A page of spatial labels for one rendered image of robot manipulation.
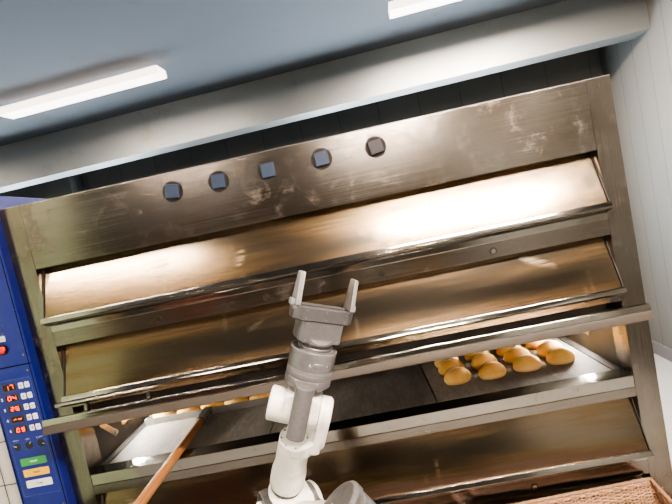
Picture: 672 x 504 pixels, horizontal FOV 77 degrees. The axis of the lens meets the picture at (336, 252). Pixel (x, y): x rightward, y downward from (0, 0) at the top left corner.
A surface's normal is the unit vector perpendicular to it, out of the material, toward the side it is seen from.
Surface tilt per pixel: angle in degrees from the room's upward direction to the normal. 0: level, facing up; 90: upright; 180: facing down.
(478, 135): 90
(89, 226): 90
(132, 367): 70
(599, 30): 90
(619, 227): 90
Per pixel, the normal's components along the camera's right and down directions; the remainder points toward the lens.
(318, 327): 0.37, 0.12
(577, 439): -0.11, -0.25
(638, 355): -0.04, 0.08
